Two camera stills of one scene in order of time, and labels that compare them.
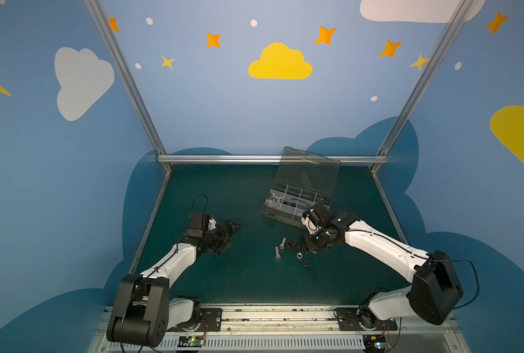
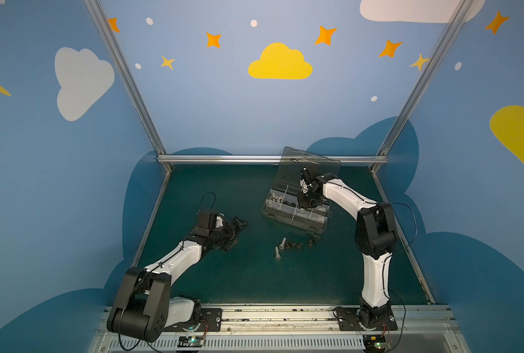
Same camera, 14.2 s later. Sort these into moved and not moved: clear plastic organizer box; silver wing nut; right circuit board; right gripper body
Moved: right gripper body
Not moved: silver wing nut; clear plastic organizer box; right circuit board
